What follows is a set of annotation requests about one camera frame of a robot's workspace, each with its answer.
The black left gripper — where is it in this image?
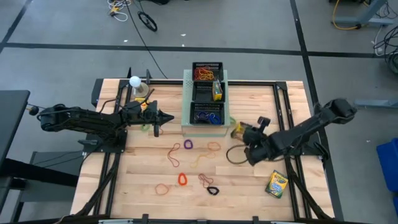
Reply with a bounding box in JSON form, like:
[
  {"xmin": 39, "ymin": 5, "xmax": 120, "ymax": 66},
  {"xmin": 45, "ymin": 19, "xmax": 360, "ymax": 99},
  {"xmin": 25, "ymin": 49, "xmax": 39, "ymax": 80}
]
[{"xmin": 123, "ymin": 100, "xmax": 175, "ymax": 137}]

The grey metal bar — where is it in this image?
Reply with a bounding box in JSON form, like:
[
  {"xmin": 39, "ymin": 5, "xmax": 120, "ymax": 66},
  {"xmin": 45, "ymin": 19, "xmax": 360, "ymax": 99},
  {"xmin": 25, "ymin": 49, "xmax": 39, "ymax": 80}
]
[{"xmin": 354, "ymin": 99, "xmax": 398, "ymax": 108}]

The tangled black cable bundle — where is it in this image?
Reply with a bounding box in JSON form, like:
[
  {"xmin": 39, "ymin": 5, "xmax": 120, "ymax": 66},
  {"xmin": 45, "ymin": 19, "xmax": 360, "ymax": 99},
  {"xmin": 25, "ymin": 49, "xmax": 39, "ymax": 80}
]
[{"xmin": 371, "ymin": 0, "xmax": 398, "ymax": 75}]

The long thin black cable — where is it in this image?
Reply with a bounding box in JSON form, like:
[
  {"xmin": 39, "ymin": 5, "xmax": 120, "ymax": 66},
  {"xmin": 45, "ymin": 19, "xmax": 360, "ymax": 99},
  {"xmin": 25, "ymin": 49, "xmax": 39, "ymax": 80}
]
[{"xmin": 124, "ymin": 0, "xmax": 169, "ymax": 80}]

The black side table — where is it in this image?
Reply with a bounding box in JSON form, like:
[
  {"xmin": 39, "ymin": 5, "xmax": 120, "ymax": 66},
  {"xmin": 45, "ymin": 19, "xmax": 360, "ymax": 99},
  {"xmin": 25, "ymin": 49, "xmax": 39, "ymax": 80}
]
[{"xmin": 0, "ymin": 89, "xmax": 80, "ymax": 218}]

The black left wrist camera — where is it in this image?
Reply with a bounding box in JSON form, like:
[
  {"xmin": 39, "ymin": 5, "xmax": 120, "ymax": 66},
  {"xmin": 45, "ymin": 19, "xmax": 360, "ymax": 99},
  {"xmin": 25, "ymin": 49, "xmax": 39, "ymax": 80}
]
[{"xmin": 138, "ymin": 108, "xmax": 154, "ymax": 125}]

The wooden lamp with white bulb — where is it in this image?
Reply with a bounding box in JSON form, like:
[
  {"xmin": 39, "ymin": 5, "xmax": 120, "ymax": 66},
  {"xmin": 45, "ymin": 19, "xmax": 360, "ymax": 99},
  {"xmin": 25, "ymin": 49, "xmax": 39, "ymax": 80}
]
[{"xmin": 129, "ymin": 75, "xmax": 150, "ymax": 98}]

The black round hoop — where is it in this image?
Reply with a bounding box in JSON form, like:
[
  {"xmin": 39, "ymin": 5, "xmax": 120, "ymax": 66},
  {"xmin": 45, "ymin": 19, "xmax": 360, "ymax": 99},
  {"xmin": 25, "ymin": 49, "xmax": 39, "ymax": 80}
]
[{"xmin": 137, "ymin": 11, "xmax": 159, "ymax": 32}]

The blue plastic bin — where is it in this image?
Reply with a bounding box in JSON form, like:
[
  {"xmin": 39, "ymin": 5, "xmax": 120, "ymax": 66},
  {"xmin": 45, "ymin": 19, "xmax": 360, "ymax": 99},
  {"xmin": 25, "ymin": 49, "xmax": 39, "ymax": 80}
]
[{"xmin": 376, "ymin": 138, "xmax": 398, "ymax": 194}]

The white coiled cable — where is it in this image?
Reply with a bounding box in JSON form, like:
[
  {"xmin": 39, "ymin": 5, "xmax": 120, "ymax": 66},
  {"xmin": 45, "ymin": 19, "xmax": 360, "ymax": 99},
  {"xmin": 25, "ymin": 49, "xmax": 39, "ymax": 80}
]
[{"xmin": 107, "ymin": 0, "xmax": 133, "ymax": 22}]

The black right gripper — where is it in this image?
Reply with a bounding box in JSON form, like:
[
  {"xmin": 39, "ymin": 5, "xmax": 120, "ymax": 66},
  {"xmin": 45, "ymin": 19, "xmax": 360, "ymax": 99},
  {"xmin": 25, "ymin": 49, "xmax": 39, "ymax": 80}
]
[{"xmin": 244, "ymin": 116, "xmax": 274, "ymax": 166}]

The grey metal stand base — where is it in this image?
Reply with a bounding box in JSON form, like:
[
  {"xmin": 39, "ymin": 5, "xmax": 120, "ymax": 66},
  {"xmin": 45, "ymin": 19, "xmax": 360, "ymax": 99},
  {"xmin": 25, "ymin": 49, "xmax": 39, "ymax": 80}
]
[{"xmin": 334, "ymin": 0, "xmax": 394, "ymax": 26}]

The black aluminium table frame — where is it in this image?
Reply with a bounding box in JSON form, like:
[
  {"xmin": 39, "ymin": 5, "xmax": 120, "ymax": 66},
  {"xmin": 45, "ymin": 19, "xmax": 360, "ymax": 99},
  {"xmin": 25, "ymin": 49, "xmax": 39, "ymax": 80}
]
[{"xmin": 70, "ymin": 67, "xmax": 345, "ymax": 224}]

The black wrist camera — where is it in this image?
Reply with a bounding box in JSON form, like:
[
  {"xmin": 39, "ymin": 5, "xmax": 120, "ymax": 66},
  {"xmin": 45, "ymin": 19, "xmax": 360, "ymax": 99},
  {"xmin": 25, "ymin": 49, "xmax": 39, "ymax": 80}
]
[
  {"xmin": 244, "ymin": 128, "xmax": 259, "ymax": 147},
  {"xmin": 138, "ymin": 108, "xmax": 154, "ymax": 125}
]

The black plastic mesh basket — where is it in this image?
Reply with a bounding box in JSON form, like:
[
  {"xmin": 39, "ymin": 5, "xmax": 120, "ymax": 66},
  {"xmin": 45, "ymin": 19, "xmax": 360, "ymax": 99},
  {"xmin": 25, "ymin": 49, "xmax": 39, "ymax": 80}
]
[
  {"xmin": 189, "ymin": 101, "xmax": 226, "ymax": 126},
  {"xmin": 192, "ymin": 61, "xmax": 224, "ymax": 82},
  {"xmin": 190, "ymin": 80, "xmax": 224, "ymax": 103}
]

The yellow cable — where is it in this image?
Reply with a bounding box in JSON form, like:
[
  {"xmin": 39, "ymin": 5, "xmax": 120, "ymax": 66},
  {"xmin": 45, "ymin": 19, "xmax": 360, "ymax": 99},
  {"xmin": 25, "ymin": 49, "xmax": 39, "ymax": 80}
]
[{"xmin": 331, "ymin": 0, "xmax": 363, "ymax": 31}]

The yellow green crayon box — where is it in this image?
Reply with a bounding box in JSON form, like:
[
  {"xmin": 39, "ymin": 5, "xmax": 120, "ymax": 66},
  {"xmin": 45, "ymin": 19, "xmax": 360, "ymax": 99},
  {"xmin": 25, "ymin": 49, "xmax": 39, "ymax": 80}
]
[
  {"xmin": 212, "ymin": 79, "xmax": 224, "ymax": 102},
  {"xmin": 264, "ymin": 169, "xmax": 289, "ymax": 199},
  {"xmin": 230, "ymin": 121, "xmax": 250, "ymax": 140},
  {"xmin": 135, "ymin": 97, "xmax": 150, "ymax": 111}
]

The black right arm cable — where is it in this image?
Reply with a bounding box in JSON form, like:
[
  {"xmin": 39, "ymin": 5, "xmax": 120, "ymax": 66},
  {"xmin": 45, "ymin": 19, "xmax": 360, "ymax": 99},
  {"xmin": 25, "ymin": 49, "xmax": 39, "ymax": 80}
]
[{"xmin": 226, "ymin": 116, "xmax": 312, "ymax": 166}]

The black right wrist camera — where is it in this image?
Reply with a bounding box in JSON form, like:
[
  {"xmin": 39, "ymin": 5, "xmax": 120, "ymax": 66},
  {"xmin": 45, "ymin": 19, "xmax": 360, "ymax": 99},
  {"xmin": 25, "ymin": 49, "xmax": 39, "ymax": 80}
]
[{"xmin": 244, "ymin": 128, "xmax": 259, "ymax": 147}]

